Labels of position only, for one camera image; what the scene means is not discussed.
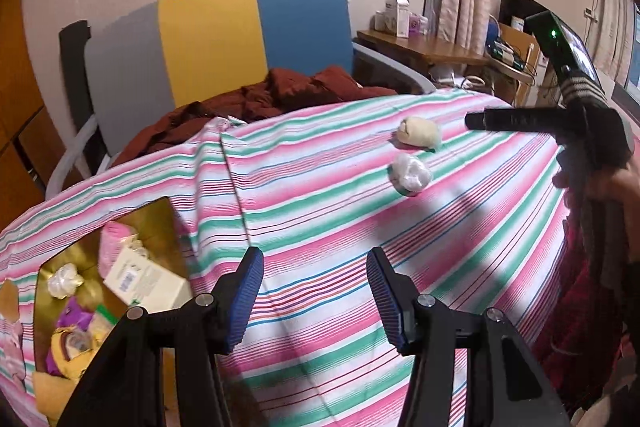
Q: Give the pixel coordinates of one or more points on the cream bun packet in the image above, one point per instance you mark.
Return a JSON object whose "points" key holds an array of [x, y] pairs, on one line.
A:
{"points": [[420, 132]]}

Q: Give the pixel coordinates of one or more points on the wooden wardrobe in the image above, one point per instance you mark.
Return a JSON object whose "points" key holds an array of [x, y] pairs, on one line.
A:
{"points": [[20, 82]]}

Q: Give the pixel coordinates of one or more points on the gold metal tin box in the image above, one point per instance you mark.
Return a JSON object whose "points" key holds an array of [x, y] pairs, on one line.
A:
{"points": [[150, 222]]}

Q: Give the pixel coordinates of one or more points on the white bed rail tube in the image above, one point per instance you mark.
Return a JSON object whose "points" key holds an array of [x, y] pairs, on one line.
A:
{"points": [[70, 157]]}

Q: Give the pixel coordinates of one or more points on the grey yellow blue headboard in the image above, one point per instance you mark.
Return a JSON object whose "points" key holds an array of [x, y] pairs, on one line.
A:
{"points": [[210, 42]]}

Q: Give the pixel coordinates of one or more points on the grey bed side rail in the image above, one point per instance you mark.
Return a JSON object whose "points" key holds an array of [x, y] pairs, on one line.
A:
{"points": [[395, 67]]}

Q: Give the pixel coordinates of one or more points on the tan snack packet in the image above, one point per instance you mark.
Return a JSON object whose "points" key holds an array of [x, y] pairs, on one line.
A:
{"points": [[50, 397]]}

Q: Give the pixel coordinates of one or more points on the wooden desk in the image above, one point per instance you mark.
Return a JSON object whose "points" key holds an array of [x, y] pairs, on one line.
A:
{"points": [[425, 47]]}

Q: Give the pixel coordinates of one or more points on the white carton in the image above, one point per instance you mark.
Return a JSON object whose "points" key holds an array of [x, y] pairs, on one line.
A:
{"points": [[397, 17]]}

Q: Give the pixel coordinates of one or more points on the maroon blanket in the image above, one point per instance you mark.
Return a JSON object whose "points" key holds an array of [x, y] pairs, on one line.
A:
{"points": [[300, 89]]}

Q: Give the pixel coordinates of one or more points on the red plaid clothing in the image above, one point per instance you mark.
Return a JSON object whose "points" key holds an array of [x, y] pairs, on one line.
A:
{"points": [[575, 307]]}

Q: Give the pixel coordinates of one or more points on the white container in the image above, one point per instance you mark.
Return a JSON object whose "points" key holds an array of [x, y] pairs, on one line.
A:
{"points": [[384, 22]]}

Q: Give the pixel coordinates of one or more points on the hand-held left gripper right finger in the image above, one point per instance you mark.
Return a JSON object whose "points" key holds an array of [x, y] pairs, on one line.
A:
{"points": [[382, 297]]}

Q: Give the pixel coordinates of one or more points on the white plastic packet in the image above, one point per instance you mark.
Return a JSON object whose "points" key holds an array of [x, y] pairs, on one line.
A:
{"points": [[411, 174], [62, 282]]}

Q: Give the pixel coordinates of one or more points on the white cardboard box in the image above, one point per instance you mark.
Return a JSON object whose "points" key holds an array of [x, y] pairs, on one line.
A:
{"points": [[145, 279]]}

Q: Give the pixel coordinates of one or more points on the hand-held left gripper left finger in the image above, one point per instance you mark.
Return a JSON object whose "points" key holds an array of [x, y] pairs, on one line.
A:
{"points": [[247, 297]]}

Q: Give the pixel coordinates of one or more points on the person's right hand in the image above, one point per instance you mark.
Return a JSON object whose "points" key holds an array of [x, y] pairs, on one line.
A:
{"points": [[620, 184]]}

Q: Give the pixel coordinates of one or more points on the pink green striped bedsheet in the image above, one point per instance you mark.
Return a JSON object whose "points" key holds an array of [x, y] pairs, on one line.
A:
{"points": [[325, 217]]}

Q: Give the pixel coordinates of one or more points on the black upright panel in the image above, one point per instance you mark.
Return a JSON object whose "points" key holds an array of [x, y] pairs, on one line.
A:
{"points": [[75, 72]]}

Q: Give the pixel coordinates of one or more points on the wooden desk organizer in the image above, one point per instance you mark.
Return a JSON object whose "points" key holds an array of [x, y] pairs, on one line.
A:
{"points": [[515, 44]]}

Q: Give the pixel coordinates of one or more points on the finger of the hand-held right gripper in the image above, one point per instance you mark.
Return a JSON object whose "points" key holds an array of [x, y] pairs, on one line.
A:
{"points": [[510, 119]]}

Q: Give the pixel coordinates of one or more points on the black monitor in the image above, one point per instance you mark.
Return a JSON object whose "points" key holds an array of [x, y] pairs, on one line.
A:
{"points": [[515, 7]]}

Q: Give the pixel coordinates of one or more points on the large side window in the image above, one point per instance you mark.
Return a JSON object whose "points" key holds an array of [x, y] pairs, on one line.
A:
{"points": [[634, 52]]}

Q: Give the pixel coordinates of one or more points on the pink packet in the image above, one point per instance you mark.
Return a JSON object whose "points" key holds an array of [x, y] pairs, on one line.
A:
{"points": [[116, 242]]}

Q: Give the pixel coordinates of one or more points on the yellow snack packet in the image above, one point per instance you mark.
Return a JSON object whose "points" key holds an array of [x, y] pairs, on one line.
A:
{"points": [[75, 367]]}

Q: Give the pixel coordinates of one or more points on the purple snack packet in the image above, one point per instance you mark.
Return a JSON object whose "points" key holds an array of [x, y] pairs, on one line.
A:
{"points": [[75, 314], [51, 362]]}

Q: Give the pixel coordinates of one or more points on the purple white jar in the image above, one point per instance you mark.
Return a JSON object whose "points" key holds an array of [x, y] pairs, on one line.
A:
{"points": [[416, 26]]}

